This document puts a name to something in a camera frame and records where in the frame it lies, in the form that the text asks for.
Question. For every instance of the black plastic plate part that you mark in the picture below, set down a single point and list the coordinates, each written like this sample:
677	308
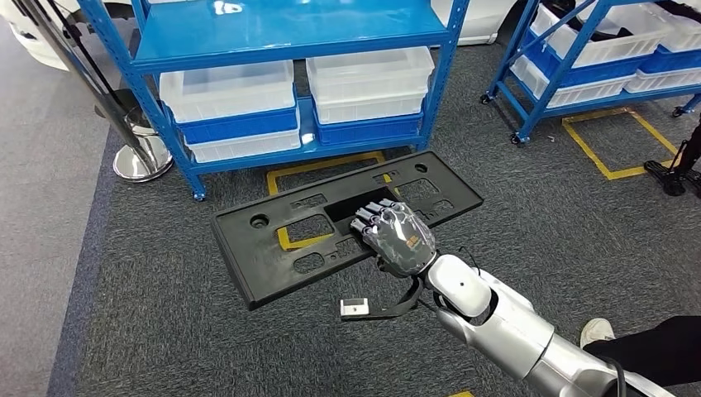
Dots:
252	263

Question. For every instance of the yellow floor tape square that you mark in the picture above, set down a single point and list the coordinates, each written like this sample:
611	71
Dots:
461	394

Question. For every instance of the blue metal shelf rack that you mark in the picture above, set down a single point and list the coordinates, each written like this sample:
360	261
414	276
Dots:
569	55
274	27

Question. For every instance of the black tripod stand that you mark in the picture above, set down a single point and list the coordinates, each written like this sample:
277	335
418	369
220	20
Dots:
671	178

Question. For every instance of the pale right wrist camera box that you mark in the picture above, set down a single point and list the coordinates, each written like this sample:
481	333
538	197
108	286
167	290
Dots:
354	307

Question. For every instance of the white car with red stripe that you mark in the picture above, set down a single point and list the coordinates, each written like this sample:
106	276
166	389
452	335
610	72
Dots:
482	22

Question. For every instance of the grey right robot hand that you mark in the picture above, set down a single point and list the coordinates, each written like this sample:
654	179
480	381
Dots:
400	235

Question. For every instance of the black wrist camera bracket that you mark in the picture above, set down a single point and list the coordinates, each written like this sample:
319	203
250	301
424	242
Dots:
414	296

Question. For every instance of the person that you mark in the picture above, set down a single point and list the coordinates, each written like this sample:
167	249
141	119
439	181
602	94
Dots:
657	350

